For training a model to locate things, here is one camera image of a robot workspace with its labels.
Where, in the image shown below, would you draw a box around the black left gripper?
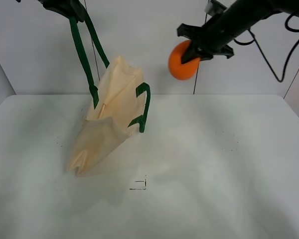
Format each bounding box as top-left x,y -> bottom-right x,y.
41,0 -> 86,22

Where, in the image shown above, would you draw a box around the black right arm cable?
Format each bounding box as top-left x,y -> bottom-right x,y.
235,9 -> 299,83

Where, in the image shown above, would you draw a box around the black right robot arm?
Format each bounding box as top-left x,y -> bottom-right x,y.
177,0 -> 299,64

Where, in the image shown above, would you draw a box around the white linen bag green handles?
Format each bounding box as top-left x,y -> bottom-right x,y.
68,9 -> 151,176

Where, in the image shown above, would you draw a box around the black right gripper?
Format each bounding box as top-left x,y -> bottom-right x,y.
177,15 -> 234,64

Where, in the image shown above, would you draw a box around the orange fruit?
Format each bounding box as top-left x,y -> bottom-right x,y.
168,40 -> 200,81

